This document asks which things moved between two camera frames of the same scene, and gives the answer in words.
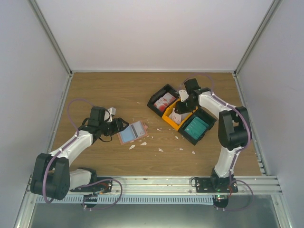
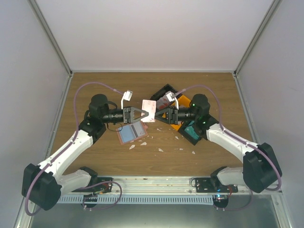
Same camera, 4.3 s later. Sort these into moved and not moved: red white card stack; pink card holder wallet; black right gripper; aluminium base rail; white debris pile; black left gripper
Moved: black right gripper; black left gripper
Not moved: red white card stack; white debris pile; pink card holder wallet; aluminium base rail
